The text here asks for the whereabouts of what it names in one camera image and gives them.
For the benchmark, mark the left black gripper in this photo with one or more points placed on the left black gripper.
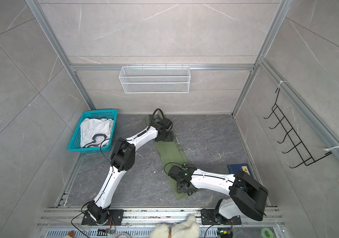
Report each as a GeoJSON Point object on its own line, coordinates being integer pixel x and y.
{"type": "Point", "coordinates": [170, 138]}

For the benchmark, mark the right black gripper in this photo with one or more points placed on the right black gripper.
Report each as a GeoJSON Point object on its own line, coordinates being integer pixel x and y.
{"type": "Point", "coordinates": [180, 190]}

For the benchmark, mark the green tank top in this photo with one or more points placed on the green tank top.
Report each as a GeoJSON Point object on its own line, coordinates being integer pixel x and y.
{"type": "Point", "coordinates": [171, 154]}

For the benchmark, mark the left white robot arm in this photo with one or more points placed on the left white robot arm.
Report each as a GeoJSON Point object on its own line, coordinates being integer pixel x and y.
{"type": "Point", "coordinates": [122, 160]}

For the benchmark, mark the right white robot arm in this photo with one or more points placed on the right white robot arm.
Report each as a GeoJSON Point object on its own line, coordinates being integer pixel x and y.
{"type": "Point", "coordinates": [247, 196]}

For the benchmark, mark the white tank top in basket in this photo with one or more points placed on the white tank top in basket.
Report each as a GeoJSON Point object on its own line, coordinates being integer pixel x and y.
{"type": "Point", "coordinates": [95, 132]}

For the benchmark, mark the blue book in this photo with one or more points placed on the blue book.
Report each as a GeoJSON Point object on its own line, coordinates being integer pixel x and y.
{"type": "Point", "coordinates": [234, 168]}

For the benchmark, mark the white plush toy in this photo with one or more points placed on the white plush toy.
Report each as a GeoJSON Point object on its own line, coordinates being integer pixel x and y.
{"type": "Point", "coordinates": [186, 229]}

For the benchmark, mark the teal plastic basket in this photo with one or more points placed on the teal plastic basket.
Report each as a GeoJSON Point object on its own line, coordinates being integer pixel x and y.
{"type": "Point", "coordinates": [75, 142]}

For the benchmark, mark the green tape roll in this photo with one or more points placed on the green tape roll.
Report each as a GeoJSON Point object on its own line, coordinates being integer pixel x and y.
{"type": "Point", "coordinates": [267, 233]}

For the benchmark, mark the black wire hook rack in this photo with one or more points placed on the black wire hook rack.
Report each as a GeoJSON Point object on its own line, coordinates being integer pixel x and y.
{"type": "Point", "coordinates": [291, 135]}

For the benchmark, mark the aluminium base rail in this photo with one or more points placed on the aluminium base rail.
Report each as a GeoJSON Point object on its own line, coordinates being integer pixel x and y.
{"type": "Point", "coordinates": [140, 222]}

